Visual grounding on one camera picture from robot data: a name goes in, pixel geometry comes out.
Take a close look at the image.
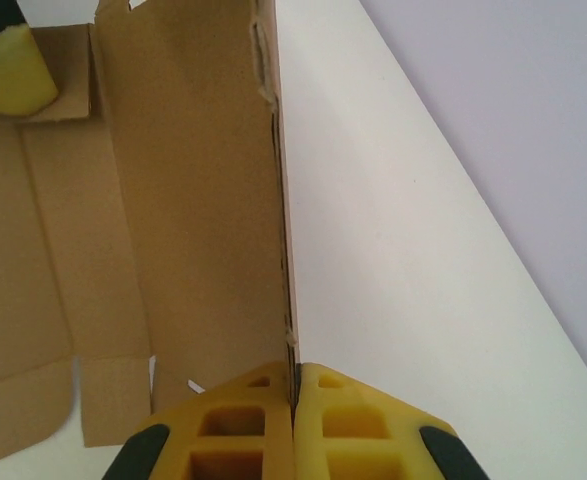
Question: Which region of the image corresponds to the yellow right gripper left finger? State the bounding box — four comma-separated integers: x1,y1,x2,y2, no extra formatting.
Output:
103,360,295,480

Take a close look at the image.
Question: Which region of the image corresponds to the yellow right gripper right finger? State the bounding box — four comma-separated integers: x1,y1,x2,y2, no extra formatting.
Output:
292,362,492,480

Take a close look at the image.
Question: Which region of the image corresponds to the brown cardboard box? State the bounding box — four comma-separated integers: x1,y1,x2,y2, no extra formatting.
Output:
0,0,302,449

